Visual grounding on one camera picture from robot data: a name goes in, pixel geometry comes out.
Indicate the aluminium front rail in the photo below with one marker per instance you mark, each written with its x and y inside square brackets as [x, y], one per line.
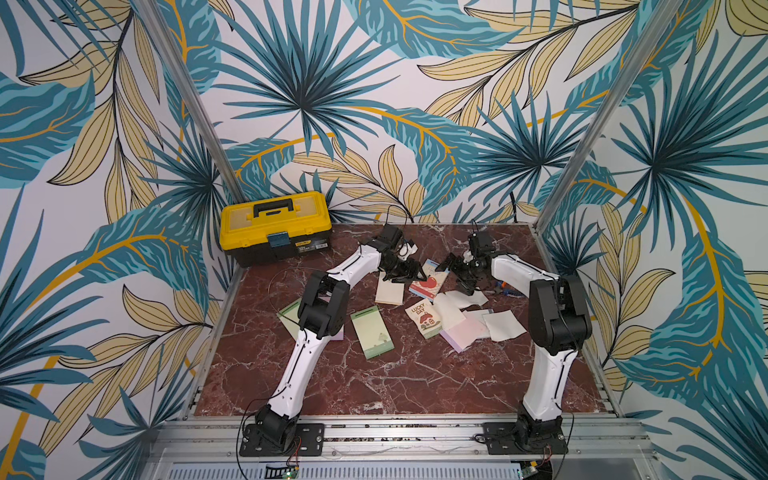
[600, 446]

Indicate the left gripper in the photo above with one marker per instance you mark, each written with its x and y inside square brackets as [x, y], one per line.
[410, 274]

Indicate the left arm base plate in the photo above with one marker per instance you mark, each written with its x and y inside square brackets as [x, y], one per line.
[303, 439]

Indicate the torn white page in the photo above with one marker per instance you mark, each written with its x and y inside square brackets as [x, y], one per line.
[503, 326]

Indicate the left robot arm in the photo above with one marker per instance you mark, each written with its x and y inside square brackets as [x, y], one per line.
[321, 312]

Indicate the torn lucky day cover page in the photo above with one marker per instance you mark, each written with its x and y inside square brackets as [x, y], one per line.
[426, 318]

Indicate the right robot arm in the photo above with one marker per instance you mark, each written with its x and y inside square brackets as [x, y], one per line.
[558, 324]

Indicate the green red lucky memo pad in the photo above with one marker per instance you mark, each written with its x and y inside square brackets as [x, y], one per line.
[372, 333]

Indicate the green house lucky day pad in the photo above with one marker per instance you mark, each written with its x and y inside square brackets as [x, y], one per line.
[288, 316]

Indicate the yellow top memo pad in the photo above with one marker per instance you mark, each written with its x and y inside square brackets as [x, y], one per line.
[389, 292]

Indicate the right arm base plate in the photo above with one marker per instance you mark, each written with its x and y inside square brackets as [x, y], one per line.
[511, 438]

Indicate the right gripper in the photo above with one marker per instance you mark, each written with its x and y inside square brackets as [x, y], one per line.
[459, 266]

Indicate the purple flower lucky day pad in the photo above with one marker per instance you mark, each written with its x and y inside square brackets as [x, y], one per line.
[339, 336]

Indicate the torn pink page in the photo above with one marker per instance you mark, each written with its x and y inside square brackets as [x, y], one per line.
[461, 336]

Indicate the red apple memo pad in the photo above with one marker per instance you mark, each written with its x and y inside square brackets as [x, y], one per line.
[431, 286]

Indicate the torn cream page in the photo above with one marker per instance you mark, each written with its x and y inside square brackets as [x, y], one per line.
[450, 315]

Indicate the yellow black toolbox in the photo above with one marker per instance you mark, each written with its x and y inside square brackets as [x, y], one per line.
[266, 231]

